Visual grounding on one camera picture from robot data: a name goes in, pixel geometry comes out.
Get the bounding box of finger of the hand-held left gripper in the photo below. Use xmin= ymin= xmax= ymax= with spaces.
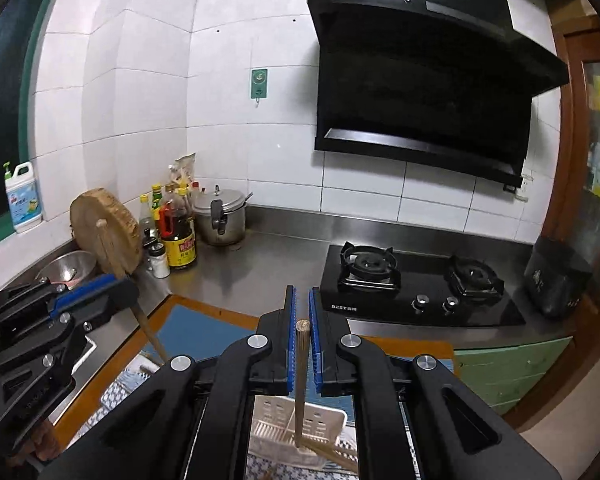
xmin=0 ymin=277 xmax=140 ymax=373
xmin=0 ymin=274 xmax=121 ymax=346

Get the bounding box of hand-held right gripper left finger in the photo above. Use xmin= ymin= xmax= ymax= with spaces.
xmin=40 ymin=286 xmax=297 ymax=480

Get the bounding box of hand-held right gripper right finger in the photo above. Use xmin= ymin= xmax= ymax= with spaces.
xmin=309 ymin=287 xmax=556 ymax=480

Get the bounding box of dark wooden chopstick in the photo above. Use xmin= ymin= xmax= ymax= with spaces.
xmin=292 ymin=319 xmax=311 ymax=448

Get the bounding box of light wooden chopstick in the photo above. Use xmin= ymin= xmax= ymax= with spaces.
xmin=304 ymin=437 xmax=360 ymax=474
xmin=95 ymin=220 xmax=168 ymax=363

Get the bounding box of cream plastic utensil holder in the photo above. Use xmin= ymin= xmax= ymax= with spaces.
xmin=250 ymin=395 xmax=349 ymax=469

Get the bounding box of steel bowl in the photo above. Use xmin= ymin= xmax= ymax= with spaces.
xmin=33 ymin=249 xmax=99 ymax=287

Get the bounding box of small white jar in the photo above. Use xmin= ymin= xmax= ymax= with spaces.
xmin=148 ymin=242 xmax=171 ymax=280

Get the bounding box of black glass gas stove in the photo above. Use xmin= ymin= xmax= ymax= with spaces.
xmin=320 ymin=241 xmax=527 ymax=329

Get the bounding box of round wooden cutting board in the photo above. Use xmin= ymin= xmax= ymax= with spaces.
xmin=70 ymin=188 xmax=144 ymax=279

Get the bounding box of blue patterned table mat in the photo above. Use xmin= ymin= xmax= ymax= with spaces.
xmin=100 ymin=305 xmax=456 ymax=480

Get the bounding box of large soy sauce bottle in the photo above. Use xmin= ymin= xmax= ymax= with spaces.
xmin=159 ymin=185 xmax=199 ymax=271

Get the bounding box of clear yellow cap bottle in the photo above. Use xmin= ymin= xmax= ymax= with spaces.
xmin=138 ymin=193 xmax=154 ymax=235

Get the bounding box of white detergent pump bottle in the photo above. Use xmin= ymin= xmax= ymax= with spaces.
xmin=2 ymin=160 xmax=44 ymax=234

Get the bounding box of steel pressure cooker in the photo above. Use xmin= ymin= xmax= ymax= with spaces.
xmin=192 ymin=185 xmax=254 ymax=247

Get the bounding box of plastic food bag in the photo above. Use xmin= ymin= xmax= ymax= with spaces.
xmin=168 ymin=152 xmax=197 ymax=192

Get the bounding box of green kitchen cabinet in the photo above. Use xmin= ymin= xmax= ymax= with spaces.
xmin=452 ymin=337 xmax=574 ymax=417

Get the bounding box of green framed window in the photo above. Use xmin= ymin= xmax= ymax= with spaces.
xmin=0 ymin=0 xmax=77 ymax=257

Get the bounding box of black rice cooker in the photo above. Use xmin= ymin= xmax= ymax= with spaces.
xmin=523 ymin=235 xmax=594 ymax=319

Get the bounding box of black range hood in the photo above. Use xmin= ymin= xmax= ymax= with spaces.
xmin=307 ymin=0 xmax=571 ymax=189

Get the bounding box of wooden glass door cabinet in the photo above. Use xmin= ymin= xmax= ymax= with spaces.
xmin=539 ymin=14 xmax=600 ymax=432

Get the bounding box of white wall outlet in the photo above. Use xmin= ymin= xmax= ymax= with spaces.
xmin=503 ymin=172 xmax=535 ymax=204

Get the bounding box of green wall socket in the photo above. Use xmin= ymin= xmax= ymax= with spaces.
xmin=250 ymin=67 xmax=271 ymax=109

